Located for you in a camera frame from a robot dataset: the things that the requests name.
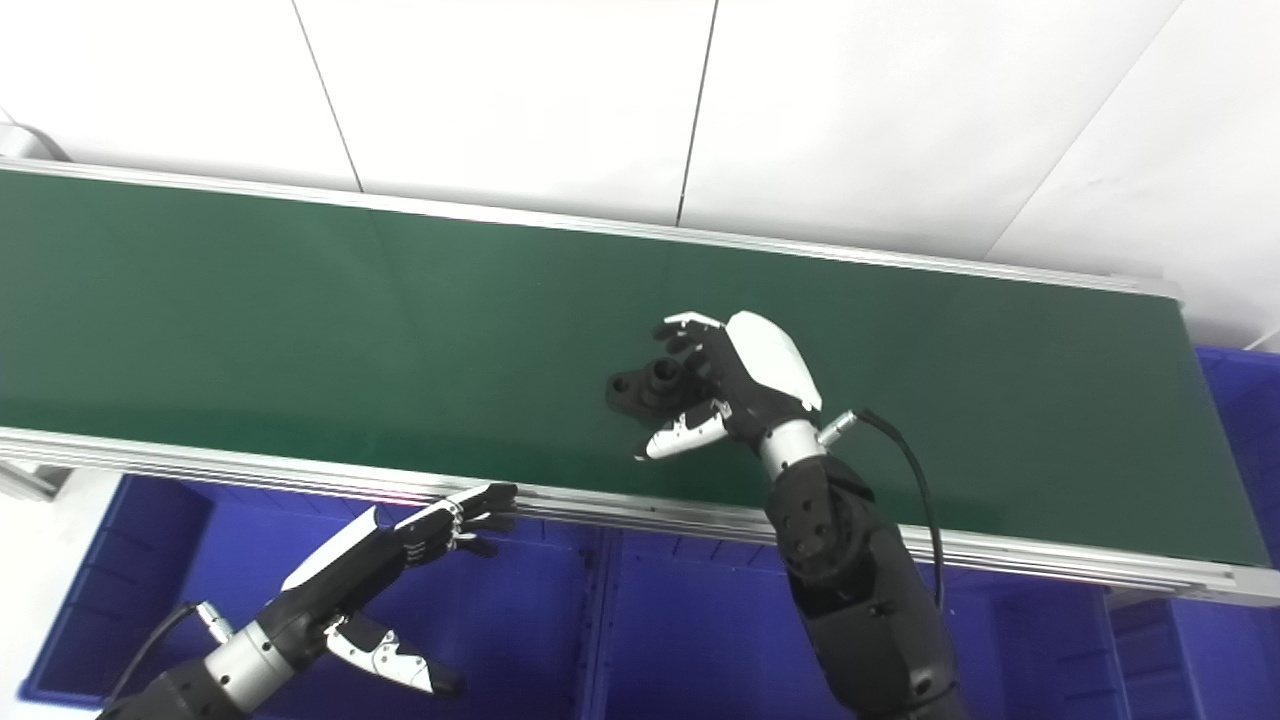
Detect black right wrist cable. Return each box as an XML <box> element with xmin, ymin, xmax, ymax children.
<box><xmin>818</xmin><ymin>407</ymin><xmax>947</xmax><ymax>613</ymax></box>

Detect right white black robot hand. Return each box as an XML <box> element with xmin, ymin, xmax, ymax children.
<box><xmin>635</xmin><ymin>309</ymin><xmax>824</xmax><ymax>464</ymax></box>

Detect aluminium conveyor leg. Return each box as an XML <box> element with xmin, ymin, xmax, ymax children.
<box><xmin>0</xmin><ymin>462</ymin><xmax>63</xmax><ymax>503</ymax></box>

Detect blue plastic bin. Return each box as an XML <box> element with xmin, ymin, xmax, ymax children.
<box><xmin>1098</xmin><ymin>345</ymin><xmax>1280</xmax><ymax>720</ymax></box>
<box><xmin>18</xmin><ymin>473</ymin><xmax>617</xmax><ymax>720</ymax></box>
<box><xmin>590</xmin><ymin>522</ymin><xmax>1133</xmax><ymax>720</ymax></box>

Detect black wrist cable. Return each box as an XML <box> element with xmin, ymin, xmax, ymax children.
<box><xmin>104</xmin><ymin>599</ymin><xmax>237</xmax><ymax>707</ymax></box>
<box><xmin>818</xmin><ymin>407</ymin><xmax>947</xmax><ymax>613</ymax></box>

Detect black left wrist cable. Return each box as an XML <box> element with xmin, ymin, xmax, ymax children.
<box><xmin>104</xmin><ymin>599</ymin><xmax>237</xmax><ymax>707</ymax></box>

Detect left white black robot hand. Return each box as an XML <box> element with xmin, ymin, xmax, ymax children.
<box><xmin>262</xmin><ymin>481</ymin><xmax>520</xmax><ymax>699</ymax></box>

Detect green conveyor belt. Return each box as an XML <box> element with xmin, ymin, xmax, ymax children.
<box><xmin>0</xmin><ymin>168</ymin><xmax>1273</xmax><ymax>569</ymax></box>
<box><xmin>0</xmin><ymin>154</ymin><xmax>1280</xmax><ymax>607</ymax></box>

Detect black flange part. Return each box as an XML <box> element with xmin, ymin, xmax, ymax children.
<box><xmin>604</xmin><ymin>359</ymin><xmax>717</xmax><ymax>423</ymax></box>

